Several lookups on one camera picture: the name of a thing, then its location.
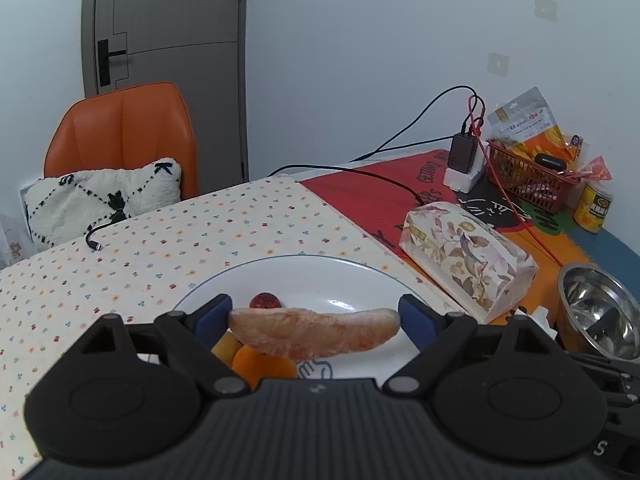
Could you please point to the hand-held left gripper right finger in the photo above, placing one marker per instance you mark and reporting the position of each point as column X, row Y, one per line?
column 416, row 318

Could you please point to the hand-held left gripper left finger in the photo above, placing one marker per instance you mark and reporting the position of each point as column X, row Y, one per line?
column 215, row 313

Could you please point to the small red apple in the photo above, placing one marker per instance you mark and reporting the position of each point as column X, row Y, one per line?
column 264, row 301

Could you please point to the orange fruit pieces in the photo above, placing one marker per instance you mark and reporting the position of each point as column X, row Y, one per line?
column 260, row 368

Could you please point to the white blue-rimmed plate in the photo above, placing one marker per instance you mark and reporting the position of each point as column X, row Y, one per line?
column 325, row 280

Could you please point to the peeled pink pomelo segment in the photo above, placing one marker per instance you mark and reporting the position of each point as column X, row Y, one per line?
column 315, row 332

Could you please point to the floral tissue box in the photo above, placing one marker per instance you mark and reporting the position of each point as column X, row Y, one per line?
column 465, row 255

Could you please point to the floral dotted tablecloth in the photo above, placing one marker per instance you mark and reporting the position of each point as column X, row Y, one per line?
column 150, row 255

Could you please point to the steel bowl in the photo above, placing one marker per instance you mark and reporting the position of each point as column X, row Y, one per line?
column 595, row 305

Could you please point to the small white object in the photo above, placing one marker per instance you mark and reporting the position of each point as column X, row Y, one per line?
column 537, row 319

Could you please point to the red printed mat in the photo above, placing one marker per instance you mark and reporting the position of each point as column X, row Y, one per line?
column 360, row 195

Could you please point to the white power strip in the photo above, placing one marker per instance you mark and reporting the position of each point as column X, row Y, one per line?
column 465, row 180

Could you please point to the black charger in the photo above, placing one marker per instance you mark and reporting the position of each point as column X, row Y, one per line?
column 462, row 152

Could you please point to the red plastic basket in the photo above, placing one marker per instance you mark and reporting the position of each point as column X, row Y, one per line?
column 530, row 185

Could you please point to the white black-patterned cushion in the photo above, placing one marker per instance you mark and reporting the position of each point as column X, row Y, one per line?
column 75, row 200

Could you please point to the black case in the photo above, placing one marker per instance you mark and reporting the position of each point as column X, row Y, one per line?
column 550, row 162

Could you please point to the orange chair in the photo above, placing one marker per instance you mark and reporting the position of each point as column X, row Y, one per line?
column 125, row 125

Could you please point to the yellow tin can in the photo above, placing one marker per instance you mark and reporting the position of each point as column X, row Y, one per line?
column 593, row 207

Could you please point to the clear plastic bag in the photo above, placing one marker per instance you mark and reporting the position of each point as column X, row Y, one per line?
column 10, row 240

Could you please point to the silver yellow snack packet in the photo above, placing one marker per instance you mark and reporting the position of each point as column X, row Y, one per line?
column 520, row 120

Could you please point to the red packet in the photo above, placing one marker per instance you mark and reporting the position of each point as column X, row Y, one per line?
column 597, row 170

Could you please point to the small colourful packet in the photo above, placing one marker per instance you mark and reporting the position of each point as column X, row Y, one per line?
column 577, row 147

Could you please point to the grey door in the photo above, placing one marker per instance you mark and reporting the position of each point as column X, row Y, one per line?
column 175, row 10

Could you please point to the clear wall hook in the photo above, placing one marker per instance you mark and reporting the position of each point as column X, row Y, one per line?
column 498, row 63
column 545, row 9

